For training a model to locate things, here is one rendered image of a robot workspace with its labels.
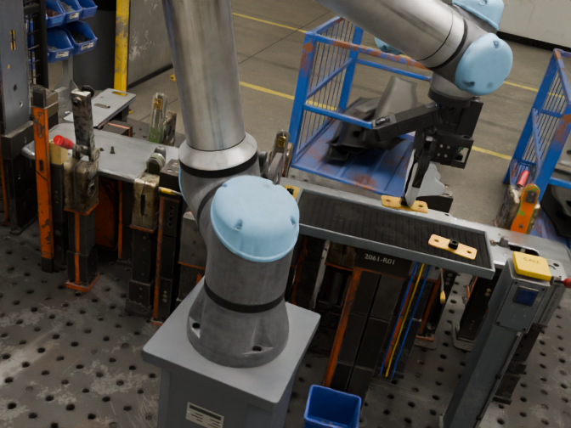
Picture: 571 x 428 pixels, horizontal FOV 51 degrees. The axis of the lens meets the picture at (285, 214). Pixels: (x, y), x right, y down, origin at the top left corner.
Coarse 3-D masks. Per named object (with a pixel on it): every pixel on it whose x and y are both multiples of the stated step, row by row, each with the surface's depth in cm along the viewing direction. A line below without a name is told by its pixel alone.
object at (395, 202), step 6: (384, 198) 110; (390, 198) 110; (396, 198) 110; (402, 198) 109; (384, 204) 108; (390, 204) 108; (396, 204) 108; (402, 204) 108; (414, 204) 109; (420, 204) 110; (426, 204) 110; (408, 210) 108; (414, 210) 107; (420, 210) 108; (426, 210) 108
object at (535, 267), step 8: (512, 256) 112; (520, 256) 111; (528, 256) 111; (536, 256) 112; (520, 264) 108; (528, 264) 109; (536, 264) 109; (544, 264) 110; (520, 272) 107; (528, 272) 107; (536, 272) 107; (544, 272) 107
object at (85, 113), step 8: (88, 88) 132; (72, 96) 129; (80, 96) 129; (88, 96) 130; (72, 104) 131; (80, 104) 129; (88, 104) 131; (72, 112) 132; (80, 112) 131; (88, 112) 132; (80, 120) 133; (88, 120) 132; (80, 128) 134; (88, 128) 134; (80, 136) 135; (88, 136) 135; (80, 144) 138; (88, 144) 136; (88, 152) 138
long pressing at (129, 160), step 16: (64, 128) 162; (32, 144) 151; (96, 144) 157; (112, 144) 158; (128, 144) 160; (144, 144) 161; (160, 144) 163; (112, 160) 151; (128, 160) 152; (144, 160) 153; (112, 176) 145; (128, 176) 145; (336, 192) 155; (464, 224) 152; (480, 224) 153; (496, 240) 147; (512, 240) 148; (528, 240) 150; (544, 240) 151; (496, 256) 141; (544, 256) 144; (560, 256) 145
